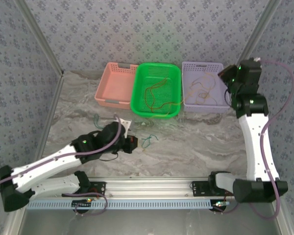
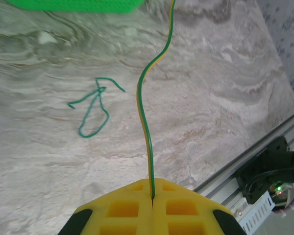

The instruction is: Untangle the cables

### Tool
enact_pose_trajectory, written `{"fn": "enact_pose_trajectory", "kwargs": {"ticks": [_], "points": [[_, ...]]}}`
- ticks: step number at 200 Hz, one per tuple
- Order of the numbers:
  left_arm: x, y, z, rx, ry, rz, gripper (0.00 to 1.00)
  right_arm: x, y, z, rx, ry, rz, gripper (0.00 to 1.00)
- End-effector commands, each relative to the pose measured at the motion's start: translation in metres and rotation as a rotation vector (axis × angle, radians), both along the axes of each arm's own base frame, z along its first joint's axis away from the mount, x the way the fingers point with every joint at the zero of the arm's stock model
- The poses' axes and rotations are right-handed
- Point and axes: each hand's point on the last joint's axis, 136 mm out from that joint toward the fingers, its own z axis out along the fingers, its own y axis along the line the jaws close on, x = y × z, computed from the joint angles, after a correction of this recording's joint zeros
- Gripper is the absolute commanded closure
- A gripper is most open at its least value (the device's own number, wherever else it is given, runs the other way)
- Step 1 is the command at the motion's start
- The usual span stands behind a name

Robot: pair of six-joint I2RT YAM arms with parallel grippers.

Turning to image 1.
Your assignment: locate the pink plastic basket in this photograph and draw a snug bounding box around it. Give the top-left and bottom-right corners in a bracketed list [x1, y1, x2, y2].
[94, 62, 139, 110]

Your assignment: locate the grey steel panel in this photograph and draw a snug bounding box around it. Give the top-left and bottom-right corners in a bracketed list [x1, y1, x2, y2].
[19, 208, 277, 235]

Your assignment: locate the aluminium table side rail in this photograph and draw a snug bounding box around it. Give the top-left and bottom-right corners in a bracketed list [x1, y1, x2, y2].
[35, 72, 66, 160]

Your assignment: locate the white slotted cable duct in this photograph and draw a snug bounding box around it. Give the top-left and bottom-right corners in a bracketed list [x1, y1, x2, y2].
[26, 198, 218, 210]

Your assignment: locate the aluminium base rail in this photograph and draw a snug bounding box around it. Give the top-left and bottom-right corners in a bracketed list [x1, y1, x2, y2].
[88, 176, 236, 198]

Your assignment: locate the green plastic basket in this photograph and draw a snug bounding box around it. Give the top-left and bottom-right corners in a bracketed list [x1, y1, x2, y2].
[130, 62, 182, 120]

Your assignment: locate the aluminium frame post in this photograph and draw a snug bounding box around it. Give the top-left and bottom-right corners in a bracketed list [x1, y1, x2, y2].
[240, 0, 282, 63]
[16, 0, 65, 77]

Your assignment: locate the small black electronics board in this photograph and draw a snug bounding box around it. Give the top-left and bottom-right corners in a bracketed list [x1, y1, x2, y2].
[211, 200, 230, 212]
[72, 198, 93, 209]

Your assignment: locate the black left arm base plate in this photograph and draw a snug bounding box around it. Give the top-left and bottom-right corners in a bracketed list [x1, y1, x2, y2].
[88, 181, 106, 195]

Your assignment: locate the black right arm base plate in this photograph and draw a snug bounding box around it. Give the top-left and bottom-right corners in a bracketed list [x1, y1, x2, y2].
[191, 181, 211, 196]

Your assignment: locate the purple plastic basket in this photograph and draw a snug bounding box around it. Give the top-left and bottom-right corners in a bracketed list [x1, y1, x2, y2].
[181, 61, 231, 114]

